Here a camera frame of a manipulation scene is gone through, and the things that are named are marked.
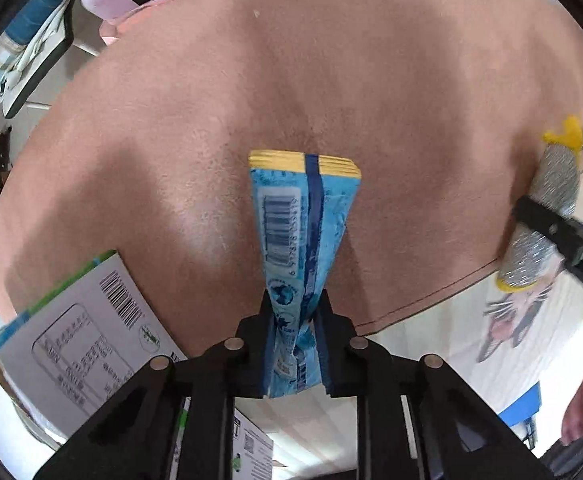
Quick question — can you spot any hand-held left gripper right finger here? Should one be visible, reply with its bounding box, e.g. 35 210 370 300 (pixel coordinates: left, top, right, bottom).
311 287 547 480

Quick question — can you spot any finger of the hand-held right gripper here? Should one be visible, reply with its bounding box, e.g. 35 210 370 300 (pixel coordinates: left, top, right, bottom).
514 196 583 308

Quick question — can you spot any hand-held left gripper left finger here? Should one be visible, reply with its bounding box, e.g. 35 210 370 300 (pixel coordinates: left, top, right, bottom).
34 287 277 480

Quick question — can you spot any silver yellow pencil case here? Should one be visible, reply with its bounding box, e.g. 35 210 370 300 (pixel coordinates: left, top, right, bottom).
495 116 583 293

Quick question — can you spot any long blue tissue packet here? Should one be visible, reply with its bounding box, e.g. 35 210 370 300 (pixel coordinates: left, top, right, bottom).
249 150 362 398

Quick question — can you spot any cardboard box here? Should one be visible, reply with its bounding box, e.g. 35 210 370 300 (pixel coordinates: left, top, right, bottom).
0 250 275 480

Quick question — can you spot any striped cat print tablecloth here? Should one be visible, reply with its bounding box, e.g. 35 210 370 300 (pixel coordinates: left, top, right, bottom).
234 250 583 476

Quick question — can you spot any blue chair seat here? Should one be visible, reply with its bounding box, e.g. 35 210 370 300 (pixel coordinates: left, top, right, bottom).
500 380 542 448

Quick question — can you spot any pink blanket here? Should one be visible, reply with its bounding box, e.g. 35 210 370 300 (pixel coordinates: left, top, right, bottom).
0 0 583 356

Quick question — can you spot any plaid blue bedding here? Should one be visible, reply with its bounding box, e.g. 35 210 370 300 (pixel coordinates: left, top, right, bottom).
0 0 72 101

